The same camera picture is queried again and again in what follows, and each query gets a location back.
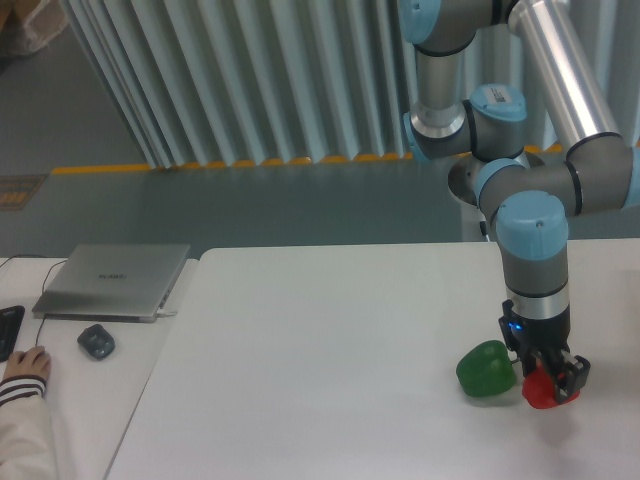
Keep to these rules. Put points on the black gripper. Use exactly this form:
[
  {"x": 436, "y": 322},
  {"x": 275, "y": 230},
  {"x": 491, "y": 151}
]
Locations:
[{"x": 542, "y": 344}]

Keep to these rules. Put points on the red bell pepper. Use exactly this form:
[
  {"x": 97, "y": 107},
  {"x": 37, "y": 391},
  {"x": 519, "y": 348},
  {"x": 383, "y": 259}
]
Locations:
[{"x": 538, "y": 389}]

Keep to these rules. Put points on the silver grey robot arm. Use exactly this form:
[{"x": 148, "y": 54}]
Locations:
[{"x": 526, "y": 207}]

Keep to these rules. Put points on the cream sleeved forearm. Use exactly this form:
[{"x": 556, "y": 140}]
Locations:
[{"x": 27, "y": 442}]

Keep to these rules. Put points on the green bell pepper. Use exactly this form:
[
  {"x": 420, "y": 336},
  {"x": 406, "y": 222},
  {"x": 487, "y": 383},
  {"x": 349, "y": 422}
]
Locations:
[{"x": 486, "y": 370}]

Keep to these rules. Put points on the person's hand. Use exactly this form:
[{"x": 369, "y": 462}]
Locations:
[{"x": 34, "y": 364}]

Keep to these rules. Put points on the silver closed laptop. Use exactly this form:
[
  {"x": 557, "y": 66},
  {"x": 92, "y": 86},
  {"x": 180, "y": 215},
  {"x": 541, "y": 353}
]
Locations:
[{"x": 113, "y": 282}]

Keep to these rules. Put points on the white corrugated partition screen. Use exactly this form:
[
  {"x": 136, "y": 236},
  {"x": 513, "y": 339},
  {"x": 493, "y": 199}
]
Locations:
[{"x": 261, "y": 81}]

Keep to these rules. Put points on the black computer mouse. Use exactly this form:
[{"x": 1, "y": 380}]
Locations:
[{"x": 97, "y": 342}]

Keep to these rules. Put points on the black keyboard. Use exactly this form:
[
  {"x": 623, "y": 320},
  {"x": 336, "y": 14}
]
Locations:
[{"x": 10, "y": 323}]

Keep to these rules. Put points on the white laptop cable plug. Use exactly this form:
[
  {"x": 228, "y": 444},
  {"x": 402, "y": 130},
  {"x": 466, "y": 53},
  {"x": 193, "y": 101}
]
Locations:
[{"x": 162, "y": 313}]

